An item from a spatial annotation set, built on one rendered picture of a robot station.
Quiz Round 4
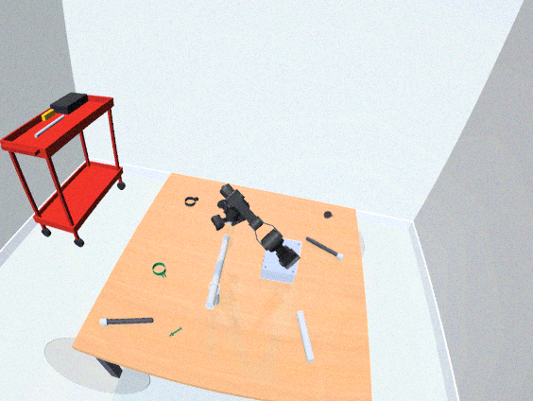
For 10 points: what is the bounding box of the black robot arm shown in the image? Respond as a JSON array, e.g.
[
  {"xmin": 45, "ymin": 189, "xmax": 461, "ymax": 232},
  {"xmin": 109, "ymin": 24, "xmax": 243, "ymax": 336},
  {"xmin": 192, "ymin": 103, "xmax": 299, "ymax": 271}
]
[{"xmin": 217, "ymin": 183, "xmax": 300, "ymax": 269}]

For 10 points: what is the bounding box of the black rod with grey end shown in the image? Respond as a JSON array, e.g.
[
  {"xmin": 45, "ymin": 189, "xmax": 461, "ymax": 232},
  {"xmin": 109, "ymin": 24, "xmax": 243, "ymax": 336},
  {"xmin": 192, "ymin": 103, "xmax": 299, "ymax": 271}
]
[
  {"xmin": 305, "ymin": 237, "xmax": 344, "ymax": 261},
  {"xmin": 99, "ymin": 317, "xmax": 154, "ymax": 326}
]

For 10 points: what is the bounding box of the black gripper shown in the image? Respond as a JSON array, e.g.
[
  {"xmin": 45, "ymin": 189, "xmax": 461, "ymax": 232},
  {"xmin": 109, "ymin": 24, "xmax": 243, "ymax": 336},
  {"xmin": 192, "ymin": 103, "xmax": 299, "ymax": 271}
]
[{"xmin": 211, "ymin": 209, "xmax": 245, "ymax": 232}]

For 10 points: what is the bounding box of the black ring loop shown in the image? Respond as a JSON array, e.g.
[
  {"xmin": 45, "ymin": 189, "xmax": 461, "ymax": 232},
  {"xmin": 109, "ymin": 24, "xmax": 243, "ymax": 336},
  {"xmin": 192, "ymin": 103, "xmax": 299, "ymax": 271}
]
[{"xmin": 184, "ymin": 197, "xmax": 198, "ymax": 207}]

